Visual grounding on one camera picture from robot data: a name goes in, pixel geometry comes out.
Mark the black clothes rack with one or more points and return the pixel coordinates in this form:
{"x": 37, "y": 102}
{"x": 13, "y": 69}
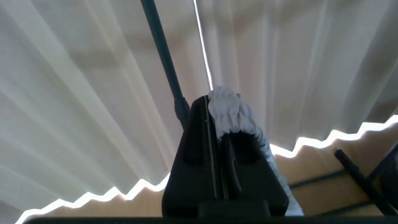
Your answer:
{"x": 161, "y": 46}

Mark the beige curtain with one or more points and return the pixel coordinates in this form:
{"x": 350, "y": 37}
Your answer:
{"x": 77, "y": 93}

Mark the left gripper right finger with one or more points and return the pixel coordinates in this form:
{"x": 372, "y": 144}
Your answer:
{"x": 252, "y": 174}

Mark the pale grey shorts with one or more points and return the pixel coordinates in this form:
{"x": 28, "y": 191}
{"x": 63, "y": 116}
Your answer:
{"x": 230, "y": 109}

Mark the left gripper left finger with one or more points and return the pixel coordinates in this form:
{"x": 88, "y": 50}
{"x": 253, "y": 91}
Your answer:
{"x": 192, "y": 161}

